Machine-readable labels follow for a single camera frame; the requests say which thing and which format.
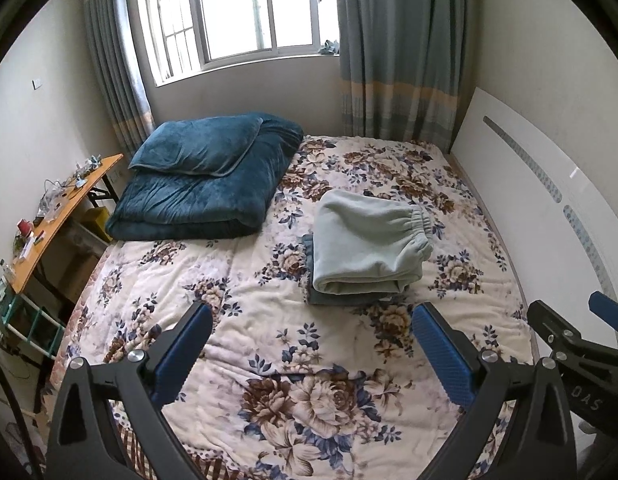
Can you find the wooden folding desk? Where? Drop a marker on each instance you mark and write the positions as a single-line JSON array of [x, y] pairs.
[[59, 215]]

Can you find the small red container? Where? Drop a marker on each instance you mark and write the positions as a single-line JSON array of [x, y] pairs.
[[25, 227]]

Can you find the white bed headboard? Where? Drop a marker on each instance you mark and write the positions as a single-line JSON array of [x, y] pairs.
[[539, 185]]

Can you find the clear plastic storage box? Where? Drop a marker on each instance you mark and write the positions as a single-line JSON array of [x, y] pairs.
[[86, 242]]

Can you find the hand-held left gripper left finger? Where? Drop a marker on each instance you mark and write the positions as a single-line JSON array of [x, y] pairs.
[[181, 355]]

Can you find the grey-green striped curtain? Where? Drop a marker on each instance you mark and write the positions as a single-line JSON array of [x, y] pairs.
[[404, 45], [119, 50]]

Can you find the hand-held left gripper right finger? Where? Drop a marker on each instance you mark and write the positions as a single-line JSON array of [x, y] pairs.
[[441, 360]]

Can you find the folded teal velvet duvet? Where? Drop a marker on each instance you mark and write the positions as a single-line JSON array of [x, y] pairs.
[[189, 200]]

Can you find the teal velvet pillow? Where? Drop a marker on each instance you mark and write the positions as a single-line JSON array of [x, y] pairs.
[[199, 145]]

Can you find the folded grey pants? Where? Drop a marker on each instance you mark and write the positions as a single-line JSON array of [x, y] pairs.
[[307, 260]]

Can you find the brown checked bed sheet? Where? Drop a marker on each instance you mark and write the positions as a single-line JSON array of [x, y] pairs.
[[134, 455]]

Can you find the light green fleece pants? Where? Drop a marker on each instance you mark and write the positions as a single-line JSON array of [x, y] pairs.
[[364, 240]]

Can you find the yellow box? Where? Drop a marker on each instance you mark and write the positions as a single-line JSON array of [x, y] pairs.
[[96, 220]]

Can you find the teal storage rack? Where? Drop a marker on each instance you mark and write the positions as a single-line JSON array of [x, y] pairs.
[[24, 320]]

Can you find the white wall switch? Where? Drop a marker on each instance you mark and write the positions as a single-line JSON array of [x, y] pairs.
[[37, 83]]

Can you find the grey-blue cloth on sill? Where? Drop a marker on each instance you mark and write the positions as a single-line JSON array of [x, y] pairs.
[[328, 48]]

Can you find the cardboard box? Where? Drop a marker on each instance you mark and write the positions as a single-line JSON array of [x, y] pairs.
[[79, 275]]

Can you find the white framed window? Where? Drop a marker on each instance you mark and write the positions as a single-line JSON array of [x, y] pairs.
[[239, 10]]

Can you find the floral bed blanket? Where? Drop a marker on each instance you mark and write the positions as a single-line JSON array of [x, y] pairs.
[[264, 340]]

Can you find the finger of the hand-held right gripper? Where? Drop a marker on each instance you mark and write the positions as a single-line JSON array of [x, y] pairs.
[[611, 310], [564, 327]]

